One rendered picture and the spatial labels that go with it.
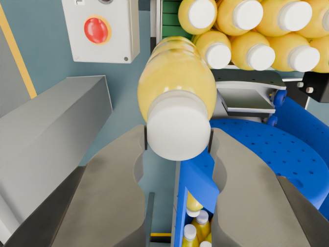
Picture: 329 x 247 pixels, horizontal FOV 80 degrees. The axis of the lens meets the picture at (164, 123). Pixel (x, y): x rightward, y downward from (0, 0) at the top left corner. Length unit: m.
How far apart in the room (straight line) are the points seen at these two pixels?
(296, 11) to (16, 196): 0.86
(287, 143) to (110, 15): 0.43
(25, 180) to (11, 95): 1.26
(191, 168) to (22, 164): 0.62
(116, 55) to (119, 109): 1.31
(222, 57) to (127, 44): 0.16
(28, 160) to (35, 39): 1.06
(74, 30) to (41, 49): 1.36
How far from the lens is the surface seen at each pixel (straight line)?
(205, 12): 0.35
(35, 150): 0.89
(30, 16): 1.72
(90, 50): 0.37
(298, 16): 0.39
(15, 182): 0.83
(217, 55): 0.35
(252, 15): 0.36
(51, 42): 1.68
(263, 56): 0.38
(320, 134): 1.15
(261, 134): 0.52
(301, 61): 0.41
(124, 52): 0.35
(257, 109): 0.46
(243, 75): 0.62
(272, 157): 0.45
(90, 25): 0.35
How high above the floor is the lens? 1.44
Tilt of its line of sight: 61 degrees down
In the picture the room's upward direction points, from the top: 174 degrees counter-clockwise
